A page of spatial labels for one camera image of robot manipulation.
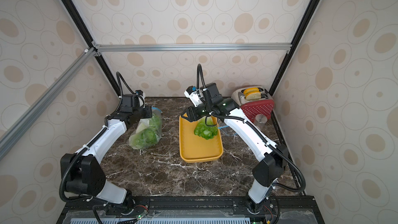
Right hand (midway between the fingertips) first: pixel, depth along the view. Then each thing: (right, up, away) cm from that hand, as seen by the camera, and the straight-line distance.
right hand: (191, 110), depth 75 cm
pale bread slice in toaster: (+36, +10, +19) cm, 42 cm away
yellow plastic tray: (0, -23, +18) cm, 30 cm away
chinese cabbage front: (-27, -12, +10) cm, 31 cm away
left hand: (-22, +3, +11) cm, 25 cm away
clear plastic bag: (+22, -13, +26) cm, 36 cm away
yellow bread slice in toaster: (+35, +13, +19) cm, 42 cm away
